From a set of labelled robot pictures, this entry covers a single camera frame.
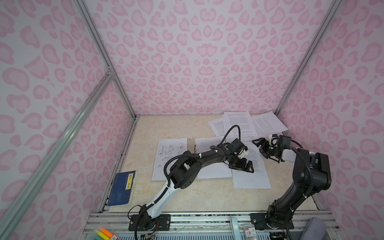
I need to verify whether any white paper sheet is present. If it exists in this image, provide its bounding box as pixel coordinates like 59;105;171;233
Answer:
232;142;271;189

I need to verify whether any translucent beige file folder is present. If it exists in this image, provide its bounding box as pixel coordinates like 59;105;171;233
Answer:
151;137;234;182

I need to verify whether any technical drawing paper sheet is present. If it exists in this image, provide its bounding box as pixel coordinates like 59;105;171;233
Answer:
152;137;188;182

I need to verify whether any central printed text sheet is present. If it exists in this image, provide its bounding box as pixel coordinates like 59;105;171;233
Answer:
224;112;257;142

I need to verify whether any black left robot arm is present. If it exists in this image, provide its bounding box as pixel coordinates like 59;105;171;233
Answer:
129;139;255;231

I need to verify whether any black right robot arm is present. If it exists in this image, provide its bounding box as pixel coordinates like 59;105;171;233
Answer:
250;135;332;231

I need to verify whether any underlying printed paper sheet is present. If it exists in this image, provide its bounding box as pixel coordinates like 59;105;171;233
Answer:
209;118;228;137

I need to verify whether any small labelled plastic bag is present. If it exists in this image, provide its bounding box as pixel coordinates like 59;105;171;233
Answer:
243;224;258;240

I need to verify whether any grey foam roll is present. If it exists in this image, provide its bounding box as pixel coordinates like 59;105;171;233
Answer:
300;217;327;240

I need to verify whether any blue booklet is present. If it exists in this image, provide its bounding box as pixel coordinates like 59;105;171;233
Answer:
108;171;137;207

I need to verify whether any highlighter marker pack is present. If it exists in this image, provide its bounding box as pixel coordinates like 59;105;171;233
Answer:
89;227;120;240

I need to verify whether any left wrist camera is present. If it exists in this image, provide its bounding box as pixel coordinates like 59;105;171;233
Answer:
230;138;249;159

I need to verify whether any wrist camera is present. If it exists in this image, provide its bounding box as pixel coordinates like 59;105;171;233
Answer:
230;138;249;159
277;135;292;150

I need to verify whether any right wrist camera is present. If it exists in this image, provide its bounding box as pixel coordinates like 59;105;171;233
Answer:
277;135;292;150

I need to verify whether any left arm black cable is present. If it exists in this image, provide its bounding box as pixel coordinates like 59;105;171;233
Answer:
220;124;242;146

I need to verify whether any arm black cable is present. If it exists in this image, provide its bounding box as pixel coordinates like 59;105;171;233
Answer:
289;139;314;199
220;124;242;146

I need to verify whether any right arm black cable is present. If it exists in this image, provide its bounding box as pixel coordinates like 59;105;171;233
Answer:
289;139;314;199

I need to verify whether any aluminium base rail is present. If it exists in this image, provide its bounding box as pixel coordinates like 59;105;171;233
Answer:
81;211;344;240

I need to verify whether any right corner aluminium post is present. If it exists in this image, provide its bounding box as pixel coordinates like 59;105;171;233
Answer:
275;0;344;117

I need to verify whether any corner aluminium post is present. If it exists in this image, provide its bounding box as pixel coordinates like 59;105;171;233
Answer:
275;0;344;117
74;0;137;120

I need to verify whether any left corner aluminium post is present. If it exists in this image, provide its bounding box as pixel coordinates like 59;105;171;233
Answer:
74;0;137;120

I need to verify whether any diagonal aluminium frame bar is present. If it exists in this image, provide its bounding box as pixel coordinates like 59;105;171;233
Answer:
1;73;114;240

